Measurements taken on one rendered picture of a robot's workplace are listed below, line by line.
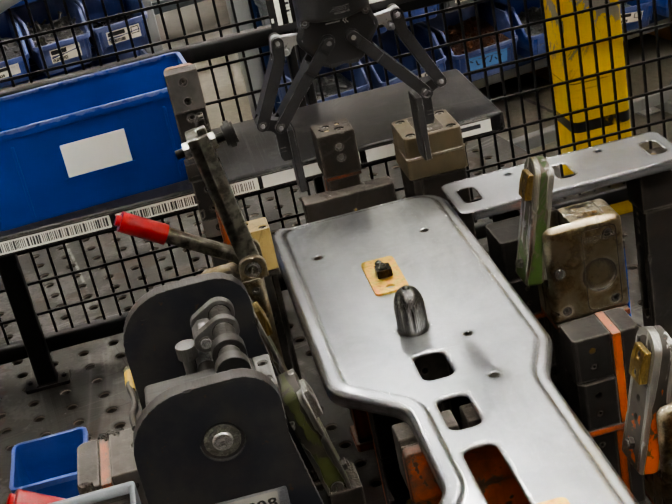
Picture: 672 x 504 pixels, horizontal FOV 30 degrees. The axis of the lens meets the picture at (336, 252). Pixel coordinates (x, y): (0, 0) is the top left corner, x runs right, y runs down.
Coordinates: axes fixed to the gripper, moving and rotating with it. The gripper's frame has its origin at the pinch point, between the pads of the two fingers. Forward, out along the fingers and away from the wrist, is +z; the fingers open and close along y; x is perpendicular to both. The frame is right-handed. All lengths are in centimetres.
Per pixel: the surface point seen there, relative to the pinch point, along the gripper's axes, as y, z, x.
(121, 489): -27, -3, -52
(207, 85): -1, 114, 414
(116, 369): -37, 44, 51
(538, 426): 5.6, 13.9, -34.6
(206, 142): -15.5, -7.0, -1.8
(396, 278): 0.9, 13.6, -1.7
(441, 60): 56, 58, 201
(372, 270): -1.0, 13.6, 1.6
